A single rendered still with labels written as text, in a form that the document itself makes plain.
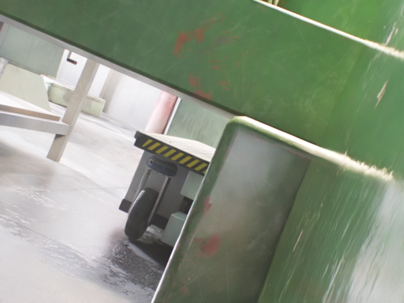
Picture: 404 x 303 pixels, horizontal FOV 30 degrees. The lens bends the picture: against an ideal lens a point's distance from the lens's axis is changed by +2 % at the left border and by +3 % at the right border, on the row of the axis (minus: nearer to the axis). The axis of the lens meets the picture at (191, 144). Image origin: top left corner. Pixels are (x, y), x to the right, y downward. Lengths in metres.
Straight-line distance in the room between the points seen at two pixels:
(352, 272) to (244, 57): 0.70
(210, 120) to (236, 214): 3.62
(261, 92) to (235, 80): 0.04
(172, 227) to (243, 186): 1.66
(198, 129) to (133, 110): 5.04
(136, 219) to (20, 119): 0.87
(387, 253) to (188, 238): 0.51
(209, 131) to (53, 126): 1.24
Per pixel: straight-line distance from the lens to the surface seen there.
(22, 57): 5.44
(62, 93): 7.58
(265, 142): 0.73
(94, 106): 8.03
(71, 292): 1.73
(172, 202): 2.61
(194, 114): 4.37
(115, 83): 9.48
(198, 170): 2.35
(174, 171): 2.48
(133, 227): 2.46
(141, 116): 9.33
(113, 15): 1.00
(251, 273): 0.75
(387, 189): 0.30
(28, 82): 6.12
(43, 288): 1.69
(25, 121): 3.17
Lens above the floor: 0.49
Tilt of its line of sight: 3 degrees down
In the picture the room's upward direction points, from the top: 23 degrees clockwise
